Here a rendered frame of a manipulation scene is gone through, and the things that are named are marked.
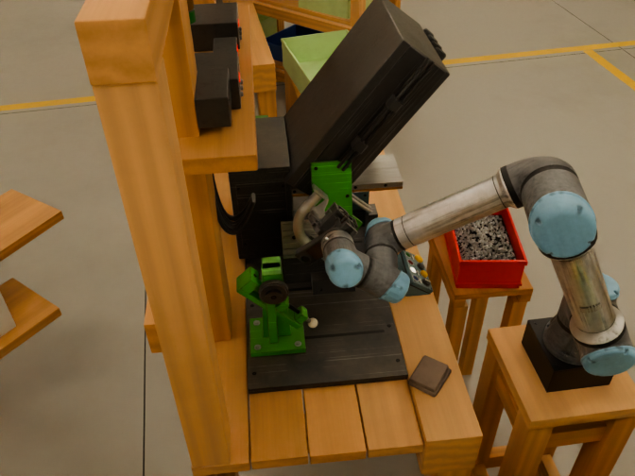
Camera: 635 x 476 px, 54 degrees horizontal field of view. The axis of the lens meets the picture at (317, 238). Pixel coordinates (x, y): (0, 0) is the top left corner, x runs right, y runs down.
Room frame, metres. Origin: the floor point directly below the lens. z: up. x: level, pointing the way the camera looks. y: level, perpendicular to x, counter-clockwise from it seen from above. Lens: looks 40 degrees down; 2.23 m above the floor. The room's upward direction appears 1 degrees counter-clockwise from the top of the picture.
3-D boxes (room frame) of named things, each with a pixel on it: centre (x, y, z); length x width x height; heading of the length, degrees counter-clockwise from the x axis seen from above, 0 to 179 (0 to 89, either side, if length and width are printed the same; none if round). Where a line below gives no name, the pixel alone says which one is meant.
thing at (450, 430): (1.59, -0.25, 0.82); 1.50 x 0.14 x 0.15; 5
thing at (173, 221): (1.54, 0.33, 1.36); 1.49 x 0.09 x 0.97; 5
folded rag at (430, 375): (1.03, -0.28, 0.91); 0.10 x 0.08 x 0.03; 146
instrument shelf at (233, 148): (1.54, 0.29, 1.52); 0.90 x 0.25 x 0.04; 5
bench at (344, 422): (1.57, 0.03, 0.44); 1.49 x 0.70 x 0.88; 5
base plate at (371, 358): (1.57, 0.03, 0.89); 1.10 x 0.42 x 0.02; 5
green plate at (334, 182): (1.50, -0.04, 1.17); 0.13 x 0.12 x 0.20; 5
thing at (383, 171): (1.66, -0.07, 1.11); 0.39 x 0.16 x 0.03; 95
